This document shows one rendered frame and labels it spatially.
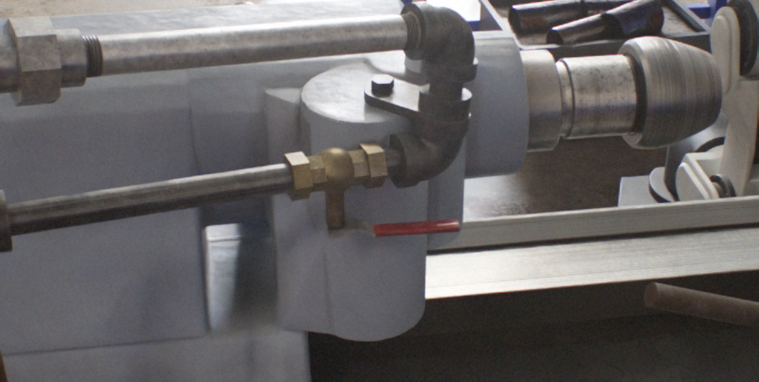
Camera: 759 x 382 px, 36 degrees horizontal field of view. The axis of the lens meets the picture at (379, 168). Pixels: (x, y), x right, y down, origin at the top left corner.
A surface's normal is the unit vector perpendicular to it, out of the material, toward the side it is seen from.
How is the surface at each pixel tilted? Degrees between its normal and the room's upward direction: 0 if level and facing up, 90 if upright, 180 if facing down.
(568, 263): 0
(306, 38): 63
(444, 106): 82
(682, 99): 70
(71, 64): 81
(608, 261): 0
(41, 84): 101
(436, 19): 46
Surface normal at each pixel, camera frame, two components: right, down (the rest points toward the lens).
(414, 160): 0.37, 0.02
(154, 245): 0.14, 0.18
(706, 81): 0.45, -0.18
